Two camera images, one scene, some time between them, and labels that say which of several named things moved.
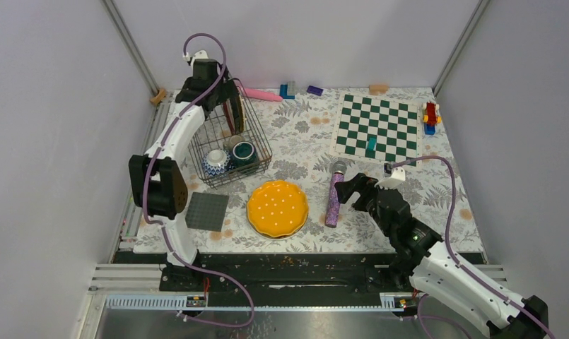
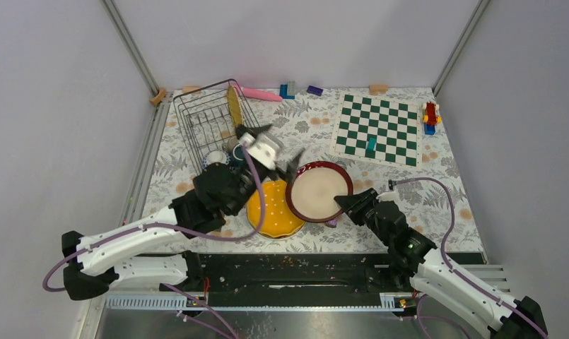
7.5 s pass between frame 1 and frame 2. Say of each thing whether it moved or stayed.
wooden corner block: stayed
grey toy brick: stayed
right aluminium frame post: stayed
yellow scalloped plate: stayed
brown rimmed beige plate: moved
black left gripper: moved
